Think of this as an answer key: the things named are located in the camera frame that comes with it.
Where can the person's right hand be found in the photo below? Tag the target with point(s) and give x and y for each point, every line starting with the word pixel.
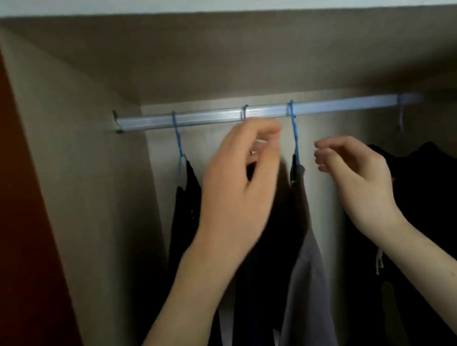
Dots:
pixel 365 190

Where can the person's left hand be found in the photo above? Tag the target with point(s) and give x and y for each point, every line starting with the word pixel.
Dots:
pixel 230 194

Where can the person's right fingers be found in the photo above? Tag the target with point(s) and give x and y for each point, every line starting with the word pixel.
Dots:
pixel 331 151

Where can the person's left fingers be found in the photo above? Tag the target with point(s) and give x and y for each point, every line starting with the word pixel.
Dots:
pixel 262 131

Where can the person's right forearm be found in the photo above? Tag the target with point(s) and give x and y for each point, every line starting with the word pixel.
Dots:
pixel 428 276

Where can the person's left forearm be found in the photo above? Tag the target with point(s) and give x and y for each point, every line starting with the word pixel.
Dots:
pixel 184 304

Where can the blue clothes hanger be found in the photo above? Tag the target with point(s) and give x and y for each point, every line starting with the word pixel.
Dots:
pixel 177 139
pixel 294 136

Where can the metal closet rod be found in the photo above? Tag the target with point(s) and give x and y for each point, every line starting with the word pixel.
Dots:
pixel 207 117

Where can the pale purple clothes hanger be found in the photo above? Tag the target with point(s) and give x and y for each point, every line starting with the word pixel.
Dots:
pixel 401 116

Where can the black hanging garment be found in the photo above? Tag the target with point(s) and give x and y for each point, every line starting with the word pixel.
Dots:
pixel 183 223

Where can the grey hanging garment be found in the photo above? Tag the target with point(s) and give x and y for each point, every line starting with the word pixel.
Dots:
pixel 307 284

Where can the white wardrobe shelf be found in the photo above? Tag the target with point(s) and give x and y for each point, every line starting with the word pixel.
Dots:
pixel 212 4

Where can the dark navy hanging garment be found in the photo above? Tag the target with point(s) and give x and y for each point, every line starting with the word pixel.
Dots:
pixel 263 288

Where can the reddish brown wardrobe door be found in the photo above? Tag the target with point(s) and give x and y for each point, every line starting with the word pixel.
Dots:
pixel 11 220

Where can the metal rod bracket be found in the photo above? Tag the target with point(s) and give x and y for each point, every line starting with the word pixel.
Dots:
pixel 117 123

